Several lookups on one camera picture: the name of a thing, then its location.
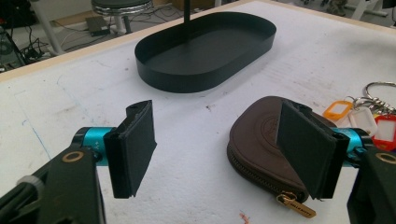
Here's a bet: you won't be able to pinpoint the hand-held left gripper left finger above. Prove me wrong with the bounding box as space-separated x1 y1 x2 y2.
72 99 158 200

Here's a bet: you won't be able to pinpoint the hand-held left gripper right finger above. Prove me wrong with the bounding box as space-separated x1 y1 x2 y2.
276 100 374 200

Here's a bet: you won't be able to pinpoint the brown leather zip pouch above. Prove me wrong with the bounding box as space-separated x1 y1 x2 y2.
226 95 338 219

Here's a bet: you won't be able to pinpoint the orange key tag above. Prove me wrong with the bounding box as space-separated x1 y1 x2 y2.
322 100 355 122

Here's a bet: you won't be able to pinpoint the white key tag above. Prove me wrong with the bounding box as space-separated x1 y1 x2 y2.
347 106 379 137

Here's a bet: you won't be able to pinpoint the red key tag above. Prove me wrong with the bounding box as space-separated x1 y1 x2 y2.
371 113 396 153

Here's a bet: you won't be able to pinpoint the black box on floor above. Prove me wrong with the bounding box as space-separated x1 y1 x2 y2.
85 16 111 37

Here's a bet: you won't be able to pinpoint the metal stool base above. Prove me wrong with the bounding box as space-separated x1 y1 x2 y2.
91 0 154 35

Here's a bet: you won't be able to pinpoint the white table leg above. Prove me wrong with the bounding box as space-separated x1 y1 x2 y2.
29 0 65 57

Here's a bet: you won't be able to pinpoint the white stand legs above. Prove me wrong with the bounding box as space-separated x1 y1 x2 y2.
350 0 391 21

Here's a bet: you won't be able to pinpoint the dark equipment rack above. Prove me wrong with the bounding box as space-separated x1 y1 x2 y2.
0 27 26 73

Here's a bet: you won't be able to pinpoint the metal key ring with chain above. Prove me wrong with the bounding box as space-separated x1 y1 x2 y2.
345 81 396 117

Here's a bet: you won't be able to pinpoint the black oval tray with post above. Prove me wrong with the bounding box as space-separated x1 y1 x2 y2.
134 0 277 94

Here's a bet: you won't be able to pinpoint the black floor cables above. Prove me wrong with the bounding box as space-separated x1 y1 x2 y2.
8 6 94 63

